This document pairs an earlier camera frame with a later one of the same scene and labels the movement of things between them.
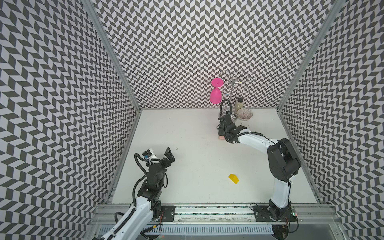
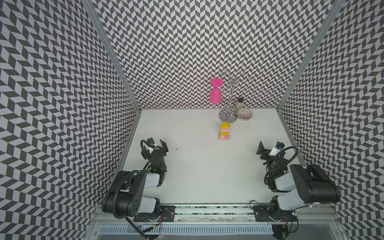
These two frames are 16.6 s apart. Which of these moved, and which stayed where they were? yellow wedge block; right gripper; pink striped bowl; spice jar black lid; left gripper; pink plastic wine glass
Moved: right gripper; yellow wedge block; left gripper
Stayed: pink plastic wine glass; spice jar black lid; pink striped bowl
